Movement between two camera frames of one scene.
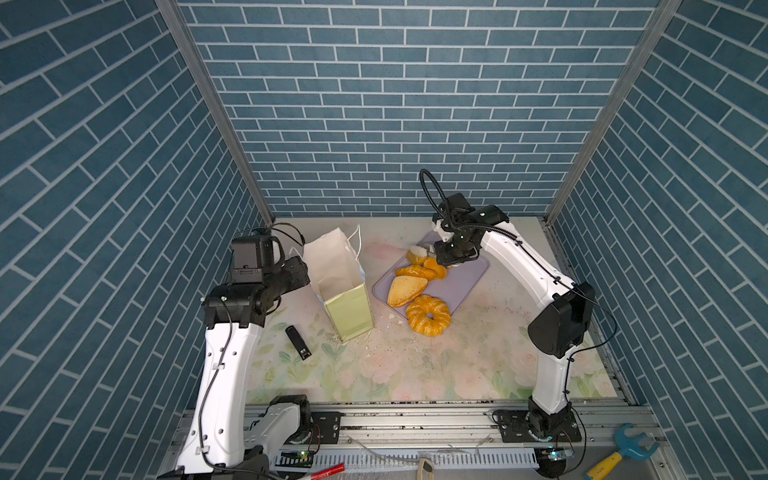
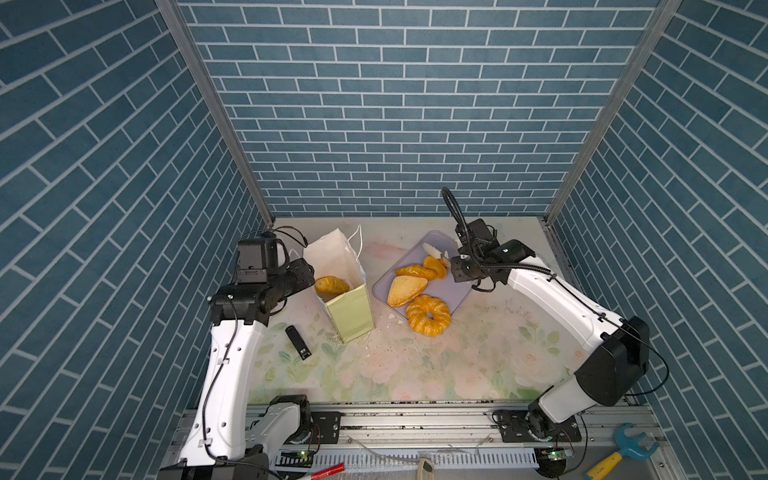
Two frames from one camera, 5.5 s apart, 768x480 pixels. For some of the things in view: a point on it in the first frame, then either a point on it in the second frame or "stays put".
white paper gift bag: [337, 275] stays put
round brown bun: [417, 255] to [330, 285]
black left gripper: [298, 272] stays put
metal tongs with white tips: [429, 247] stays put
